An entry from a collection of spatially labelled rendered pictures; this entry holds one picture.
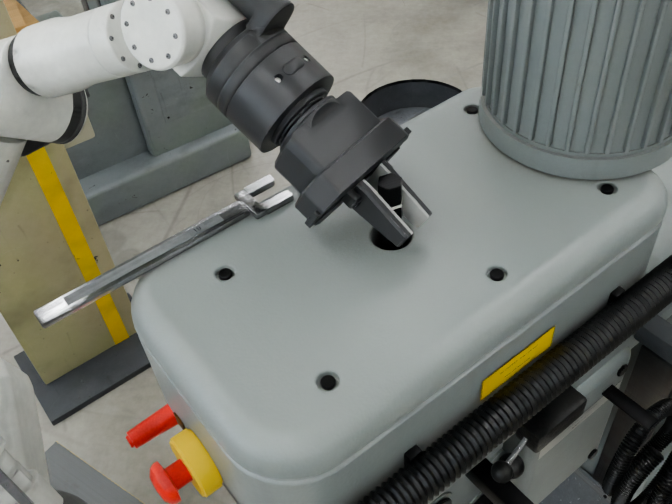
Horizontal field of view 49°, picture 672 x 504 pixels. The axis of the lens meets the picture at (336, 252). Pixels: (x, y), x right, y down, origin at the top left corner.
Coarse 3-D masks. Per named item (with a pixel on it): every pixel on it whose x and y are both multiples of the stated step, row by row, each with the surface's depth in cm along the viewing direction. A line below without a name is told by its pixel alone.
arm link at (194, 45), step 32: (128, 0) 58; (160, 0) 56; (192, 0) 58; (224, 0) 60; (256, 0) 58; (288, 0) 58; (128, 32) 59; (160, 32) 58; (192, 32) 57; (224, 32) 60; (256, 32) 58; (160, 64) 59; (192, 64) 61; (224, 64) 58; (256, 64) 58; (224, 96) 60
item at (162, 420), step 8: (168, 408) 74; (152, 416) 74; (160, 416) 74; (168, 416) 74; (144, 424) 73; (152, 424) 73; (160, 424) 73; (168, 424) 74; (176, 424) 75; (128, 432) 73; (136, 432) 73; (144, 432) 73; (152, 432) 73; (160, 432) 74; (128, 440) 73; (136, 440) 73; (144, 440) 73; (136, 448) 73
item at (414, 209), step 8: (384, 160) 61; (376, 168) 62; (384, 168) 61; (392, 168) 61; (376, 176) 62; (400, 176) 61; (376, 184) 63; (408, 192) 61; (408, 200) 61; (416, 200) 61; (408, 208) 62; (416, 208) 61; (424, 208) 61; (408, 216) 63; (416, 216) 62; (424, 216) 61; (416, 224) 63
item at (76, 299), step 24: (240, 192) 68; (288, 192) 68; (216, 216) 66; (240, 216) 66; (168, 240) 65; (192, 240) 64; (120, 264) 63; (144, 264) 63; (96, 288) 61; (48, 312) 60; (72, 312) 60
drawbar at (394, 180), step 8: (384, 176) 60; (392, 176) 60; (384, 184) 59; (392, 184) 59; (400, 184) 59; (384, 192) 59; (392, 192) 59; (400, 192) 59; (392, 200) 60; (400, 200) 60; (400, 208) 61; (400, 216) 61; (384, 240) 63; (384, 248) 64; (392, 248) 64; (400, 248) 64
